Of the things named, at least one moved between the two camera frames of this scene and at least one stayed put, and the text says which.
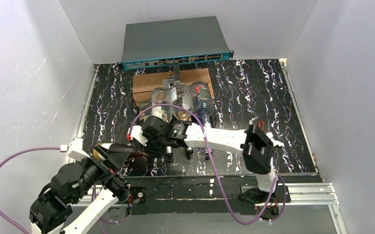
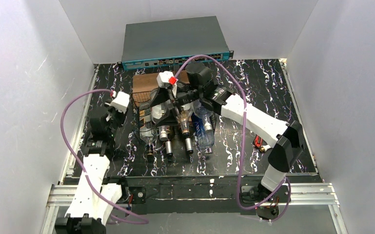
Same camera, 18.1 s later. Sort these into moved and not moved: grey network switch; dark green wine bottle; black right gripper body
Moved: black right gripper body
Not moved: dark green wine bottle; grey network switch
